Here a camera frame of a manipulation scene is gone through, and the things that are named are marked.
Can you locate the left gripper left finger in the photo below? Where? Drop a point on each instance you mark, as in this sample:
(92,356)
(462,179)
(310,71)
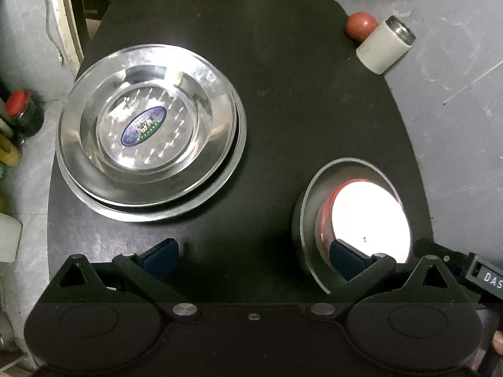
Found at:
(128,278)

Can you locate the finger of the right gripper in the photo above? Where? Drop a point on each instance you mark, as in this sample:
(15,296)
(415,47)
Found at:
(455,261)

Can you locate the person's right hand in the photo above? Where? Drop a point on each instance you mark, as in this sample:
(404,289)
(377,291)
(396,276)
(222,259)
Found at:
(489,362)

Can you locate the white steel-topped thermos jar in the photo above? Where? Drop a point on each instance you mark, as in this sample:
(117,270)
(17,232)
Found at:
(385,45)

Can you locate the large white red-rimmed bowl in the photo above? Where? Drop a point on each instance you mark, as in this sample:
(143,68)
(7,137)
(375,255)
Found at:
(366,218)

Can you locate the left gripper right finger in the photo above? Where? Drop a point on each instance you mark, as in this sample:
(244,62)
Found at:
(365,276)

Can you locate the shiny steel plate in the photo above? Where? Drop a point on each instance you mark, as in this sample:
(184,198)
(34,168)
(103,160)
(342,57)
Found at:
(149,125)

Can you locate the red tomato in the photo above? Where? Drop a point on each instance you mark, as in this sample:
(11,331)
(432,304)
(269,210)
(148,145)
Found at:
(360,25)

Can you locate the red-lidded dark jar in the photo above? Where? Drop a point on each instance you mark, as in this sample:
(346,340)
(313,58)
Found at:
(26,115)

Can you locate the deep steel mixing bowl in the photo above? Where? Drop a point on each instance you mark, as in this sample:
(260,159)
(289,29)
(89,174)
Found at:
(306,212)

